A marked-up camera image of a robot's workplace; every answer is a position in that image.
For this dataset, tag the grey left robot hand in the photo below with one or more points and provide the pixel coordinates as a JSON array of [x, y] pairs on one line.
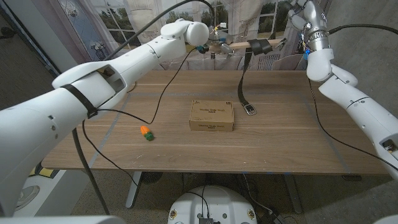
[[224, 39]]

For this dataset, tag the orange and green toy carrot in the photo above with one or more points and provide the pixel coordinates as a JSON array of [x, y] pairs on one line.
[[147, 133]]

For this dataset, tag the black belt with silver buckle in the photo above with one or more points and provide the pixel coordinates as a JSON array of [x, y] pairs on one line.
[[244, 77]]

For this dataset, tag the brown cardboard packing box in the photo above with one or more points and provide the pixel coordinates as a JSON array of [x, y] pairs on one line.
[[211, 115]]

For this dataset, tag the black power adapter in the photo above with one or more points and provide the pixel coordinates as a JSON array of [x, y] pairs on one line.
[[271, 218]]

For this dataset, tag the yellow and black floor item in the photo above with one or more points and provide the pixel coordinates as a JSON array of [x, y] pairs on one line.
[[43, 171]]

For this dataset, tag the white table leg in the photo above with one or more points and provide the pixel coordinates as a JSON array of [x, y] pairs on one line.
[[133, 189]]

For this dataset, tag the white robot shoulder cover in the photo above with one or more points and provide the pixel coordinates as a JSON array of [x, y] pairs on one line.
[[62, 220]]

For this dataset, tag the printed window backdrop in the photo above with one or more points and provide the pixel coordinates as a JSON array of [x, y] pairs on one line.
[[264, 18]]

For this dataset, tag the grey sneaker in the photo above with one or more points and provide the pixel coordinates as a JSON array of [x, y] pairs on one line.
[[29, 196]]

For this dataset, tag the grey table leg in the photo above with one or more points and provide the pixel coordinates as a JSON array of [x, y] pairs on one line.
[[292, 196]]

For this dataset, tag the wooden hanger with metal hook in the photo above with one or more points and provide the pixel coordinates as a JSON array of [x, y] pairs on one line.
[[241, 45]]

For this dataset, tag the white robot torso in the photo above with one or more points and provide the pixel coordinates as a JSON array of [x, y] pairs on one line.
[[211, 205]]

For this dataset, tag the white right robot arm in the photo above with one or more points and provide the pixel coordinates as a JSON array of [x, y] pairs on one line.
[[357, 102]]

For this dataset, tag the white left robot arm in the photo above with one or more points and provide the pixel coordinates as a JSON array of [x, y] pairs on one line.
[[77, 102]]

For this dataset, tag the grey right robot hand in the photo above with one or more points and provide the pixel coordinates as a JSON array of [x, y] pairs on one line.
[[315, 18]]

